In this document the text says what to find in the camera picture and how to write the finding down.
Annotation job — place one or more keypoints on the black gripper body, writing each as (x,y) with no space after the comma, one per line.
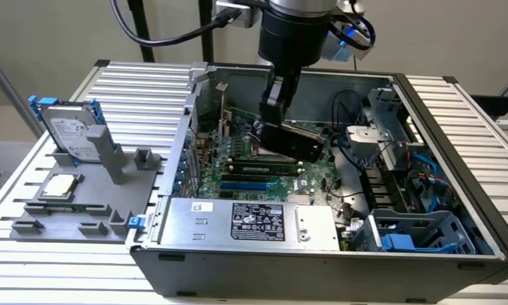
(290,38)

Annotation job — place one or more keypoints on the black box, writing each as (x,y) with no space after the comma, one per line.
(491,105)

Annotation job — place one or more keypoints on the blue hard disk carrier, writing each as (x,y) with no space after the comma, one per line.
(41,101)

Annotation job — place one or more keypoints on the black open PC case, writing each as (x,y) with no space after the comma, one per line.
(304,273)

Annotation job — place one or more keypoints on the green RAM stick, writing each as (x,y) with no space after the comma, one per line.
(77,208)

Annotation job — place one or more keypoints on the black stand pole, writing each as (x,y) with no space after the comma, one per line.
(206,44)
(143,25)

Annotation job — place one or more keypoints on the black expansion slot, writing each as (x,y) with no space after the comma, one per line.
(246,178)

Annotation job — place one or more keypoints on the aluminium frame pole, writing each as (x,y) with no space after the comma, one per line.
(8,89)

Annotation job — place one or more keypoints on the grey parts rack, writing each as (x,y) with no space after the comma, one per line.
(84,197)

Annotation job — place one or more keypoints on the blue case latch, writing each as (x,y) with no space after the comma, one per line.
(136,222)

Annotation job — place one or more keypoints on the black graphics card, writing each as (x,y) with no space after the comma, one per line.
(294,144)

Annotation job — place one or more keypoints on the silver hard disk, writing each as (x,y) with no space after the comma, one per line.
(69,130)

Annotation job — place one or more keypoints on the silver expansion bracket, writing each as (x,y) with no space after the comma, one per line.
(223,105)

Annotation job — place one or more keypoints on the silver CPU chip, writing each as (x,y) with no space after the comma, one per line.
(61,185)

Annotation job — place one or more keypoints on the green motherboard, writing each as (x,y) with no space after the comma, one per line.
(308,182)

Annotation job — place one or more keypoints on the black installed RAM stick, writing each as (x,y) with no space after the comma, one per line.
(263,167)

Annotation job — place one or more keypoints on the blue expansion slot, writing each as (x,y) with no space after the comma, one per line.
(247,185)

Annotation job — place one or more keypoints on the silver metal drive cage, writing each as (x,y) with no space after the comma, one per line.
(380,130)

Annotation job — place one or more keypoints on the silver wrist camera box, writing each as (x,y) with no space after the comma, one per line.
(343,47)

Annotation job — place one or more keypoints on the small silver chipset heatsink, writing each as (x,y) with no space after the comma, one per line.
(299,199)

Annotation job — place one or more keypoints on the silver power supply unit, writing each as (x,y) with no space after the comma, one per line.
(220,222)

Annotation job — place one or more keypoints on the blue grey disk bay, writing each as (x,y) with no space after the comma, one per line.
(419,228)

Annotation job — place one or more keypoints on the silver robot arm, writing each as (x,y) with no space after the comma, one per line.
(300,5)

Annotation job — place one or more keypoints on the CPU socket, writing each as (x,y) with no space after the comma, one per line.
(251,149)

